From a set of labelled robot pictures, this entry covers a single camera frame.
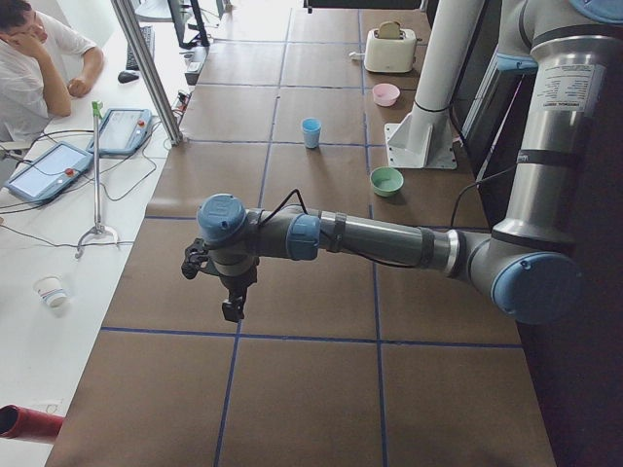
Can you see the person in white shirt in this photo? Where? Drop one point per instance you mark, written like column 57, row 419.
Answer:
column 44, row 66

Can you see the teach pendant near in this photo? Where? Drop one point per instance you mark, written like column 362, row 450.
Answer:
column 50, row 174

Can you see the toast slice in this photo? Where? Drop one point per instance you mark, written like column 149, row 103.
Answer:
column 389, row 30

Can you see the white pedestal column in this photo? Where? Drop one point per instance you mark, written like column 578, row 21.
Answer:
column 424, row 139

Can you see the cream toaster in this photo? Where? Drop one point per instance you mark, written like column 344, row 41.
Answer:
column 390, row 55

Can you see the teach pendant far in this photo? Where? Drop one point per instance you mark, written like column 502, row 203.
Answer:
column 123, row 131

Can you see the green bowl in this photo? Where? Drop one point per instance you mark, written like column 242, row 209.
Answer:
column 386, row 181

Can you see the light blue cup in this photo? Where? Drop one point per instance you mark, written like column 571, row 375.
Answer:
column 311, row 139
column 311, row 124

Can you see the aluminium frame post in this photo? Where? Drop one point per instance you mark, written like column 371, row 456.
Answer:
column 130, row 26

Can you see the red cylinder object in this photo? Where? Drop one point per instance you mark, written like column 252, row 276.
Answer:
column 29, row 425

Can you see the teach pendant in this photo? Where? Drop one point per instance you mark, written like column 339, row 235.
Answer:
column 50, row 174
column 123, row 131

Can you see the pink bowl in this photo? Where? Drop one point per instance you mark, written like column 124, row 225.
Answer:
column 385, row 94

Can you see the paper cup on desk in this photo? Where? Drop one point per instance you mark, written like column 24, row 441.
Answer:
column 52, row 294

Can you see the black computer mouse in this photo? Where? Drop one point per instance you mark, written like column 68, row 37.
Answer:
column 127, row 76

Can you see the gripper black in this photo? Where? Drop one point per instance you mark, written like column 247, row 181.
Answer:
column 238, row 282

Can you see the green handled reacher grabber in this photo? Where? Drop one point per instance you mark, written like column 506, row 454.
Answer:
column 99, row 229

